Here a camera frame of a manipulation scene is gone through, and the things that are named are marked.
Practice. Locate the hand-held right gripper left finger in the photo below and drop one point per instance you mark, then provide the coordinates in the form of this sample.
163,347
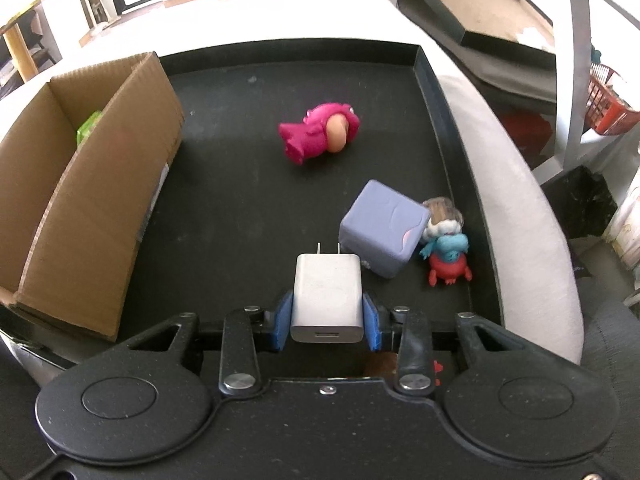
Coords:
282,322

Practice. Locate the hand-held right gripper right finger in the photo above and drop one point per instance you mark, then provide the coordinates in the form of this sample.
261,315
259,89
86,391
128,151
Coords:
372,324

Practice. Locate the white wall charger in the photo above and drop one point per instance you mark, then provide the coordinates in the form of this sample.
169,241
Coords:
326,295

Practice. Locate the purple cube toy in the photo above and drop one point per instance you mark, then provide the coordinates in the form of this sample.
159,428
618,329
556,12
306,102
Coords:
382,225

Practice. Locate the blue and red figurine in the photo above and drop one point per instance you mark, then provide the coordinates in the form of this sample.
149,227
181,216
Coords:
447,257

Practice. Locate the brown and white figurine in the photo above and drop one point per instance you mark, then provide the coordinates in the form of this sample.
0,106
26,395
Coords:
442,217

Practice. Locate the black tray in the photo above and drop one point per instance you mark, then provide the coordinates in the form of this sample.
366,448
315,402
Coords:
240,200

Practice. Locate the pink dinosaur figurine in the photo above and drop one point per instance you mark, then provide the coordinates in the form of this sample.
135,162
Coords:
312,135

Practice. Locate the brown cardboard box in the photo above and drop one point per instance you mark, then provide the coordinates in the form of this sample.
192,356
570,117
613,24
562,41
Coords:
105,185

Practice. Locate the black bag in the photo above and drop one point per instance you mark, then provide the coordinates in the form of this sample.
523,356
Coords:
580,205

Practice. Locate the dark red cabinet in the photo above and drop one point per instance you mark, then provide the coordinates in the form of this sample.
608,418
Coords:
525,135

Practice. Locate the green cube toy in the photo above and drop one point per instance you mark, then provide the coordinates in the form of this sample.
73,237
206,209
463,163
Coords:
89,127

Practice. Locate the grey chair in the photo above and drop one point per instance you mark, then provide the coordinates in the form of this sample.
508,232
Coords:
505,77

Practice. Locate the white desk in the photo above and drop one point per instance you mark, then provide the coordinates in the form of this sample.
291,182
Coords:
572,85

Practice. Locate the white blanket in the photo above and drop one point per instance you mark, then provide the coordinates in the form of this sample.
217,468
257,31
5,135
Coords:
300,10

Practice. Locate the red plastic basket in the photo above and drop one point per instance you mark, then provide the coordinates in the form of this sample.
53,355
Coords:
610,110

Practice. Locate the round wooden table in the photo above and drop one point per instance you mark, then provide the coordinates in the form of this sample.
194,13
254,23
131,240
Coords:
20,45

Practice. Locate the black picture frame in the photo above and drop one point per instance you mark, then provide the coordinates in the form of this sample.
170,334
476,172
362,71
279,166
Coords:
475,0

